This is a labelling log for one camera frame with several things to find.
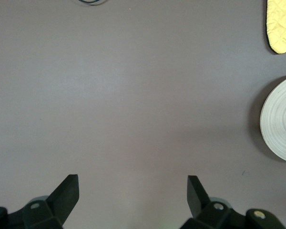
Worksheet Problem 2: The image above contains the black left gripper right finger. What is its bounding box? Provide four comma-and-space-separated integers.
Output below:
180, 175, 248, 229

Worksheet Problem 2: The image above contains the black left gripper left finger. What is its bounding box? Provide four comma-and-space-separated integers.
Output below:
8, 174, 80, 229

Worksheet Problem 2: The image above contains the round light wooden plate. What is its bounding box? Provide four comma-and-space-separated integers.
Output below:
260, 74, 286, 164

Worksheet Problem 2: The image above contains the brown table cover sheet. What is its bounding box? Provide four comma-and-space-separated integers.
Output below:
0, 0, 286, 229

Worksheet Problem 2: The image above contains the yellow quilted oven mitt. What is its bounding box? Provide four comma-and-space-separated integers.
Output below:
266, 0, 286, 54

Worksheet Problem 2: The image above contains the black cable loop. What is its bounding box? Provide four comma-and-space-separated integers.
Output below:
76, 0, 110, 4

